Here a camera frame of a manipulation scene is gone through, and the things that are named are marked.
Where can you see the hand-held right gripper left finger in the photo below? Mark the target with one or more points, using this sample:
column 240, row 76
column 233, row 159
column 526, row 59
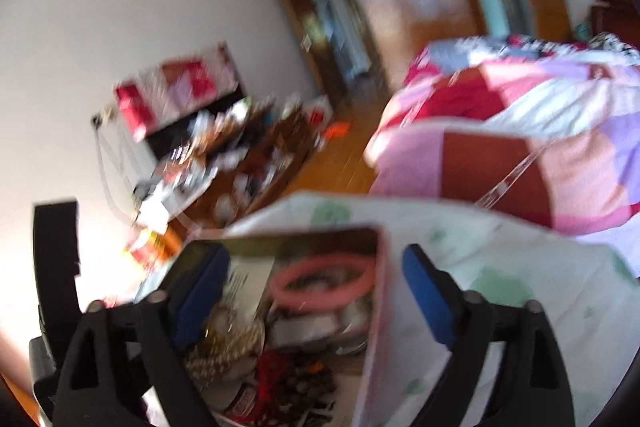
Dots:
column 200, row 292

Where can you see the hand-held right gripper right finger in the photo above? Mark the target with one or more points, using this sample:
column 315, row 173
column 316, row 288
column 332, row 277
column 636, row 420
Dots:
column 430, row 297

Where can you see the metal tin box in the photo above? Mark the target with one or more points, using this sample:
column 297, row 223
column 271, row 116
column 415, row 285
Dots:
column 372, row 357

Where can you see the pink bangle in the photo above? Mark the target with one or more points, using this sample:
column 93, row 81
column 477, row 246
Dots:
column 325, row 262

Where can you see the printed paper lining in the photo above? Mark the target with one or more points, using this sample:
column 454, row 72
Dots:
column 245, row 282

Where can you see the white cloth with green clouds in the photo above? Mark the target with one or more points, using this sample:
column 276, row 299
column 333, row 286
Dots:
column 500, row 232

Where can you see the silver mesh band watch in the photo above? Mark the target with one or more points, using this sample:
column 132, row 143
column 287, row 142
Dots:
column 305, row 324

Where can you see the clear plastic strip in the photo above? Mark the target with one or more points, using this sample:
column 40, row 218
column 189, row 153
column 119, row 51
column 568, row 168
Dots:
column 510, row 179

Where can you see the black television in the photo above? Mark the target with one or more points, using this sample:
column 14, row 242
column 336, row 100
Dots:
column 160, row 139

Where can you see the pink patchwork quilt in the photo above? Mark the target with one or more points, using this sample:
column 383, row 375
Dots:
column 500, row 157

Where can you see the wooden television cabinet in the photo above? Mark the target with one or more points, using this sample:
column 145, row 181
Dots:
column 300, row 142

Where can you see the orange item on floor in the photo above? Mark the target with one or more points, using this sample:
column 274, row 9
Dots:
column 335, row 131

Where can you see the white and red bag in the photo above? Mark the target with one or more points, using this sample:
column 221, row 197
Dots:
column 318, row 113

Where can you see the wooden bed headboard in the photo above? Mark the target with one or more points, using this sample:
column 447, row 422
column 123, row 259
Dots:
column 612, row 14

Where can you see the wall power socket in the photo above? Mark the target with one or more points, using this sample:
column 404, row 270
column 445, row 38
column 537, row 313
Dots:
column 104, row 118

